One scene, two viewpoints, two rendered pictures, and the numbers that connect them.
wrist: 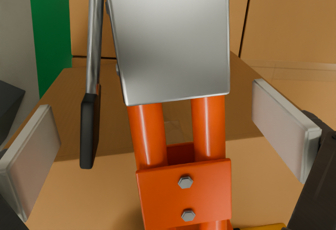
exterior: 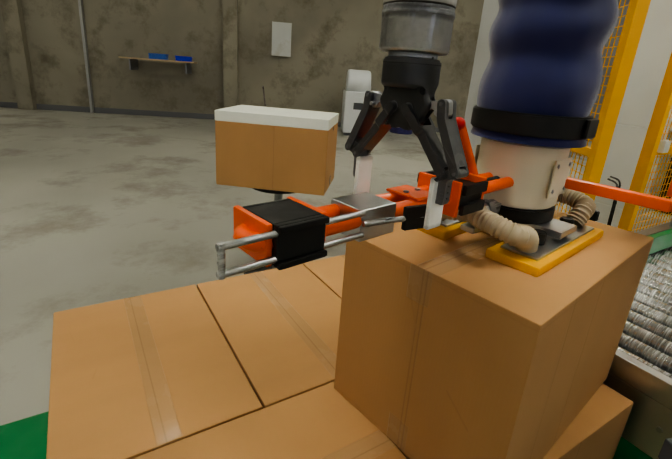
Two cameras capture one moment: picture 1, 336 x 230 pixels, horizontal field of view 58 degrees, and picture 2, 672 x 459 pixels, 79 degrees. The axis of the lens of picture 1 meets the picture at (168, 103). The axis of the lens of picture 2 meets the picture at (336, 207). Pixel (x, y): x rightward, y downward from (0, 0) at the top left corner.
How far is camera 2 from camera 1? 51 cm
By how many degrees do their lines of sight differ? 55
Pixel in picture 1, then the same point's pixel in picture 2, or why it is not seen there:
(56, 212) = (521, 290)
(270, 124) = (364, 180)
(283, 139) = (366, 169)
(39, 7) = not seen: outside the picture
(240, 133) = (381, 254)
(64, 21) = not seen: outside the picture
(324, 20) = (264, 346)
